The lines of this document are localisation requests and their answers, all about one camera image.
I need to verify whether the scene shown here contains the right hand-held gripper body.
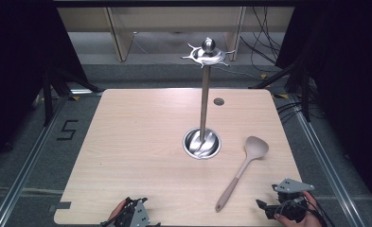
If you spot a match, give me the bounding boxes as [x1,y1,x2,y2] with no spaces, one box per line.
[264,177,316,222]

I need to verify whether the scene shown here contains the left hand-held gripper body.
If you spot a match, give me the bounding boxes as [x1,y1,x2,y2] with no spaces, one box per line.
[113,197,152,227]

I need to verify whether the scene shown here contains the beige silicone spoon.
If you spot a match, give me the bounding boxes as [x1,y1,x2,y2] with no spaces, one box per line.
[214,135,270,213]

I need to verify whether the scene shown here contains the steel utensil rack stand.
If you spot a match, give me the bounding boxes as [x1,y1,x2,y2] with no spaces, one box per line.
[180,37,237,160]

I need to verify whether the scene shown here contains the person's left hand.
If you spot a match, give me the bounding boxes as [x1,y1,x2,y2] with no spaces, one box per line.
[107,199,128,222]

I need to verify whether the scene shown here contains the person's right hand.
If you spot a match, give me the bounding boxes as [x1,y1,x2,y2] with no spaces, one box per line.
[273,190,323,227]

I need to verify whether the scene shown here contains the black metal stand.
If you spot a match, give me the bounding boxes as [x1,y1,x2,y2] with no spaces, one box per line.
[41,64,103,128]
[249,58,312,123]

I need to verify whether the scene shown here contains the black curtain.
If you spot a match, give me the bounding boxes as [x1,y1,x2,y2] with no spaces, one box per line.
[0,0,90,173]
[275,0,372,202]

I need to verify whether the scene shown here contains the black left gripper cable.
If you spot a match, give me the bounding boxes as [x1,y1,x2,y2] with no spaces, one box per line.
[99,197,134,227]

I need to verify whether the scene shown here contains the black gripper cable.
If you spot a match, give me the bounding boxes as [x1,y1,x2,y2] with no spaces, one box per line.
[306,191,335,227]
[99,197,134,227]

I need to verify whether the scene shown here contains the aluminium floor rail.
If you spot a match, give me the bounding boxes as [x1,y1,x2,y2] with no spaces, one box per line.
[288,94,362,227]
[0,94,70,227]

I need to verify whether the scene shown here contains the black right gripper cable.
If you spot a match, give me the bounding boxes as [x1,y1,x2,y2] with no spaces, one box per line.
[306,191,335,227]

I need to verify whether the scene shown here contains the black cables by stand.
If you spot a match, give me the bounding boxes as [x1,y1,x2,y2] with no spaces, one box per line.
[275,99,305,125]

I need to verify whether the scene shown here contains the bundle of black floor cables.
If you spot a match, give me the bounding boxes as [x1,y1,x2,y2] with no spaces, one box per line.
[239,6,291,65]

